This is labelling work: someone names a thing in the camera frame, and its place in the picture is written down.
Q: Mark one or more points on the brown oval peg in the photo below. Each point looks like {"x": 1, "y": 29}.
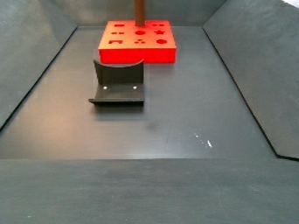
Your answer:
{"x": 139, "y": 12}

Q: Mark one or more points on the red shape sorter block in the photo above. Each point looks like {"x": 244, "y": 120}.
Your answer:
{"x": 128, "y": 43}

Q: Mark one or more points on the black curved holder bracket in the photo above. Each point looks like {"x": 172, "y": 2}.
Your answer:
{"x": 120, "y": 84}

